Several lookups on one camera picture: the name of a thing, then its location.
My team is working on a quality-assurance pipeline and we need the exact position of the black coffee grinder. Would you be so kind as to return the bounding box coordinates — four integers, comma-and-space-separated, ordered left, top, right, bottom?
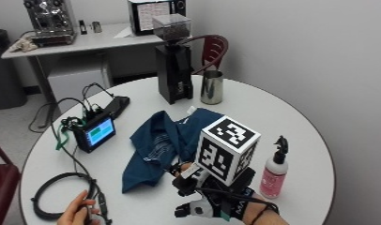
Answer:
150, 13, 195, 106

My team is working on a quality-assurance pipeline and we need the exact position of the black box appliance with paper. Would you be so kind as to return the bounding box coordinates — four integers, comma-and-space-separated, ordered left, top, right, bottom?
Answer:
127, 0, 188, 37

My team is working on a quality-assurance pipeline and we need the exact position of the black waste bin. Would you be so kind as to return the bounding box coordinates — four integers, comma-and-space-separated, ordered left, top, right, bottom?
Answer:
0, 28, 29, 112

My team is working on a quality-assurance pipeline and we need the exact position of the crumpled beige rag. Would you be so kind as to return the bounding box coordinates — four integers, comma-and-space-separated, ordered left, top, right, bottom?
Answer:
7, 35, 39, 53

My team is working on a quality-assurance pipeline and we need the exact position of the grey side table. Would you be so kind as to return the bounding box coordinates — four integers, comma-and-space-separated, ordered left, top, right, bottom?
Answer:
0, 22, 166, 105

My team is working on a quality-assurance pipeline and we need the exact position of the thin black cable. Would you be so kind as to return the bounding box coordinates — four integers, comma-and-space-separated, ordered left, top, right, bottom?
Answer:
27, 82, 115, 176

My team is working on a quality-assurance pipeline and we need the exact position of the white paper sheet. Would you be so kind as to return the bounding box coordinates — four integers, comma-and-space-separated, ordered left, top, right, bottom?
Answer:
112, 25, 134, 39

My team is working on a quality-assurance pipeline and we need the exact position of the steel cup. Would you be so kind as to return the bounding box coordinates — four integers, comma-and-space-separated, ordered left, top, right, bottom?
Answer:
199, 69, 224, 106

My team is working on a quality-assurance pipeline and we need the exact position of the white cube with black markers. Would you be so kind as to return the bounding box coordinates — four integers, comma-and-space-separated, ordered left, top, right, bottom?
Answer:
192, 114, 262, 188

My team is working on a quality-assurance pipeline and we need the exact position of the small metal cylinder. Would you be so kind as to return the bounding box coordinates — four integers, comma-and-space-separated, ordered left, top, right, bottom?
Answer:
90, 21, 103, 34

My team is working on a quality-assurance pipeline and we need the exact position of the green cable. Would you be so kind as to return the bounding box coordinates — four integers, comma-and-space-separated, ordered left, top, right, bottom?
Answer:
54, 116, 87, 152

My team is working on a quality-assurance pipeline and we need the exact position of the dark red chair with curved back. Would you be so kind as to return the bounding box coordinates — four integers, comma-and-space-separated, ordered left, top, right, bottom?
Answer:
175, 34, 230, 76

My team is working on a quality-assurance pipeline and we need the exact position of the dark blue cloth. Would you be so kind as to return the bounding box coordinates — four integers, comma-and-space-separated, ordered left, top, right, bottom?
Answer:
120, 107, 226, 194

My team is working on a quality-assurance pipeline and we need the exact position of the small black tamper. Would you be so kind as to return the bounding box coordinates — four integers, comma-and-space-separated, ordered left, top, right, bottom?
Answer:
77, 19, 89, 36

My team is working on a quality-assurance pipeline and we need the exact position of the small black screen device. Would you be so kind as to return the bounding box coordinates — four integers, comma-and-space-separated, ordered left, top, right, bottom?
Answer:
71, 112, 116, 155

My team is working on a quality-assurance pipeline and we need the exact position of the steel espresso machine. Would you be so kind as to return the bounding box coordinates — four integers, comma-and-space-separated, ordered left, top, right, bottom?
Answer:
22, 0, 78, 48

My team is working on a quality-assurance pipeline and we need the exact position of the pink spray bottle black nozzle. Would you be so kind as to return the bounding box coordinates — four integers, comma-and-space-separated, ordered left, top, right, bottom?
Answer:
258, 134, 290, 200

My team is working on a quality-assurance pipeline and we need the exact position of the white cabinet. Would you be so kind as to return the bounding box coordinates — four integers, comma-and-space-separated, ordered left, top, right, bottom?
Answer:
47, 67, 114, 113

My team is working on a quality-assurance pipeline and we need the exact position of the coiled black cable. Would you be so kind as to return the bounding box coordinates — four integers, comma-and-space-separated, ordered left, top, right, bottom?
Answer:
30, 172, 114, 225

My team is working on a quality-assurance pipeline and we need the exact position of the dark red padded chair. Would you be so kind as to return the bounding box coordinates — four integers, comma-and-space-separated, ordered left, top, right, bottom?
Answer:
0, 135, 22, 225

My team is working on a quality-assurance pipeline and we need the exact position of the flat black power pack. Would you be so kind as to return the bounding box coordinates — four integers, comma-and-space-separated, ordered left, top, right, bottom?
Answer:
103, 95, 131, 120

